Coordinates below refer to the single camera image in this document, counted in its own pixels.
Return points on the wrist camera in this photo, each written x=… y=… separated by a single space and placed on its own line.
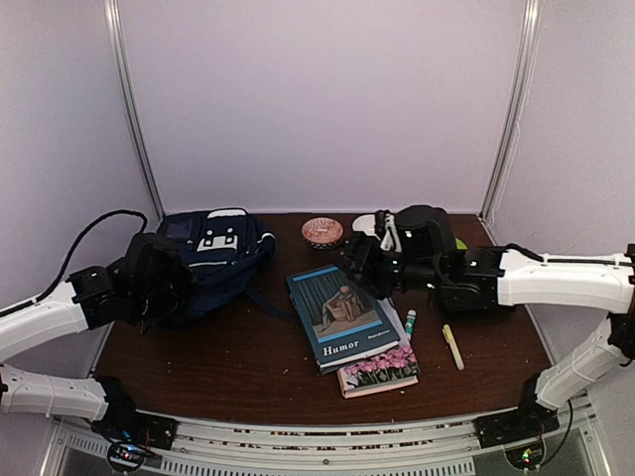
x=417 y=231
x=150 y=258

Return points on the blue Humor book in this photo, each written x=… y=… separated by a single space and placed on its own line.
x=342 y=322

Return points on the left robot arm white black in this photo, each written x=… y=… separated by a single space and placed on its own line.
x=86 y=300

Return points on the cream yellow marker pen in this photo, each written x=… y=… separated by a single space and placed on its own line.
x=453 y=348

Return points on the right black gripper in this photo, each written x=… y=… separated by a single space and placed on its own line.
x=366 y=283

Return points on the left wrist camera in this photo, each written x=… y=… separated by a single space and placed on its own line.
x=150 y=258

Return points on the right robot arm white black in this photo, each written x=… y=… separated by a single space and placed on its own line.
x=488 y=278

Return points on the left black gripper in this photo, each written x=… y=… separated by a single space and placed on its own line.
x=178 y=307

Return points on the white green glue stick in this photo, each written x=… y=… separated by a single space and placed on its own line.
x=409 y=325

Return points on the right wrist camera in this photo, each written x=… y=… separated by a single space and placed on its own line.
x=417 y=231

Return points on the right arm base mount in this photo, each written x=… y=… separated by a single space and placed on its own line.
x=521 y=435

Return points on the right aluminium frame post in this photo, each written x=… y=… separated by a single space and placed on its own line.
x=519 y=92

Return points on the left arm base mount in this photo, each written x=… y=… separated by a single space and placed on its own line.
x=134 y=439

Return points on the aluminium frame post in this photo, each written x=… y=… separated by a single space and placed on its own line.
x=117 y=41
x=519 y=92

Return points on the white ceramic bowl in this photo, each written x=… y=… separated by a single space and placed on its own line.
x=365 y=224

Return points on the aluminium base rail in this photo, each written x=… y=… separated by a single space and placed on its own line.
x=439 y=446

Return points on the green plate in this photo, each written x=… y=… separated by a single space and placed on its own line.
x=461 y=244

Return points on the left aluminium frame post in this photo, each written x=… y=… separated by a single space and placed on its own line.
x=117 y=41

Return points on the navy blue backpack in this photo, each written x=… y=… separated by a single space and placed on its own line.
x=223 y=249

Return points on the pink flower Fate book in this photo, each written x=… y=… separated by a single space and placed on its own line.
x=394 y=369

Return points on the red patterned bowl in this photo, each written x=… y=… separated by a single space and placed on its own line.
x=322 y=233

